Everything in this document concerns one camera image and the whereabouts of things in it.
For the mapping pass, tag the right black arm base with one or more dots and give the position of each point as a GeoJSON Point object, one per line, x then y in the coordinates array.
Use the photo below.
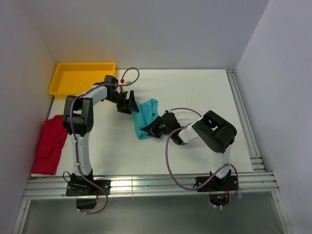
{"type": "Point", "coordinates": [220, 187]}

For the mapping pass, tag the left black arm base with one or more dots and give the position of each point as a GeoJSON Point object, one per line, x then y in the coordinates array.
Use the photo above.
{"type": "Point", "coordinates": [86, 194]}

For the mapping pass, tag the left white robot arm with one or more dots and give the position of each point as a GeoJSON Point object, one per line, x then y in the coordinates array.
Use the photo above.
{"type": "Point", "coordinates": [78, 120]}

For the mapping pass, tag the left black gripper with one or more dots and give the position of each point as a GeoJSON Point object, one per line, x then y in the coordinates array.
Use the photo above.
{"type": "Point", "coordinates": [124, 107]}

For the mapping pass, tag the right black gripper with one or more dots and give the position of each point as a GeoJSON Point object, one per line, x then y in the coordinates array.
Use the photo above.
{"type": "Point", "coordinates": [152, 128]}

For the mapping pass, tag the teal t shirt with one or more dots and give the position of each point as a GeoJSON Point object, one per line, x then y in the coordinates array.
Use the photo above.
{"type": "Point", "coordinates": [148, 112]}

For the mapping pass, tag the front aluminium rail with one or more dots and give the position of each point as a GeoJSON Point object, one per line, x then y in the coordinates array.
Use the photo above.
{"type": "Point", "coordinates": [148, 204]}

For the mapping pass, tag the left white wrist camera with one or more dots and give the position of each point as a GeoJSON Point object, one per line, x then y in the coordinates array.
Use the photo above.
{"type": "Point", "coordinates": [123, 82]}

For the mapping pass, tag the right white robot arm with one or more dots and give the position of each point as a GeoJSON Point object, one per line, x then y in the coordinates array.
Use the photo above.
{"type": "Point", "coordinates": [216, 132]}

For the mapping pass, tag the red t shirt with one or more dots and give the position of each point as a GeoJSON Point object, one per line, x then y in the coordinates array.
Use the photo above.
{"type": "Point", "coordinates": [50, 146]}

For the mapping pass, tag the yellow plastic tray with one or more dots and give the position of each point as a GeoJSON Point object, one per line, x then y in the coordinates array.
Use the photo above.
{"type": "Point", "coordinates": [76, 77]}

